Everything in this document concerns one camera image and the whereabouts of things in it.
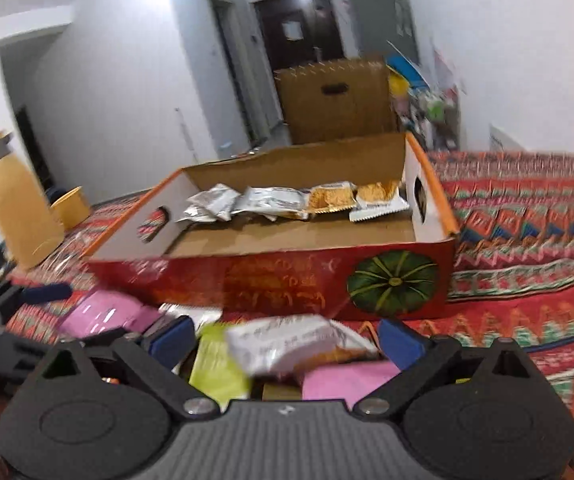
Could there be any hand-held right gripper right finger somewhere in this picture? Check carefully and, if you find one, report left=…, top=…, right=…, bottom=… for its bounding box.
left=354, top=317, right=550, bottom=420

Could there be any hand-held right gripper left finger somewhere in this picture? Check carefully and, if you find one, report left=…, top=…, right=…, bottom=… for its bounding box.
left=22, top=316, right=220, bottom=420

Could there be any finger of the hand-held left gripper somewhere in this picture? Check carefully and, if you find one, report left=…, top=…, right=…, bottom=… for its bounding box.
left=0, top=334, right=50, bottom=378
left=0, top=282, right=73, bottom=311

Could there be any pile of snack packets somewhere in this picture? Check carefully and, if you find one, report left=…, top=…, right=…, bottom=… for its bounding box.
left=60, top=290, right=403, bottom=407

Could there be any white cracker snack packet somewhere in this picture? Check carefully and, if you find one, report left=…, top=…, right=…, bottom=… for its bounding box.
left=226, top=314, right=380, bottom=379

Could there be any red cardboard box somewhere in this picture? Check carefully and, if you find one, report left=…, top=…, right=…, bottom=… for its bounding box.
left=87, top=132, right=460, bottom=322

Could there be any orange cracker snack packet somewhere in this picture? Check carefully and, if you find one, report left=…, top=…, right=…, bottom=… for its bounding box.
left=349, top=179, right=411, bottom=224
left=309, top=182, right=358, bottom=214

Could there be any long silver snack packet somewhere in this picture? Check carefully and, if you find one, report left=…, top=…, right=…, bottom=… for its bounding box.
left=232, top=186, right=311, bottom=222

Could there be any yellow thermos jug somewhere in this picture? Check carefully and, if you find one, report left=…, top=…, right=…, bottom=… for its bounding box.
left=0, top=131, right=66, bottom=271

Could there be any trolley rack with bottles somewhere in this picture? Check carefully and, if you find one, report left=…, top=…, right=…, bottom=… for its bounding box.
left=397, top=87, right=460, bottom=149

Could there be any brown cardboard box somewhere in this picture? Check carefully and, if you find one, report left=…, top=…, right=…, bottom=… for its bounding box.
left=274, top=56, right=401, bottom=145

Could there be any grey side door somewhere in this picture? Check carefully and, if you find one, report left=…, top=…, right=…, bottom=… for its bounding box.
left=207, top=0, right=263, bottom=144

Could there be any dark entrance door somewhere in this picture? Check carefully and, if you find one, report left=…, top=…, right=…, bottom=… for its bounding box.
left=253, top=0, right=345, bottom=77

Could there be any grey fridge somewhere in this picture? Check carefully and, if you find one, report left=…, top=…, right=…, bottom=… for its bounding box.
left=344, top=0, right=421, bottom=68

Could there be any white wall cable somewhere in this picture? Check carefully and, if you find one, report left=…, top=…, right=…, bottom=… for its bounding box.
left=174, top=107, right=191, bottom=147

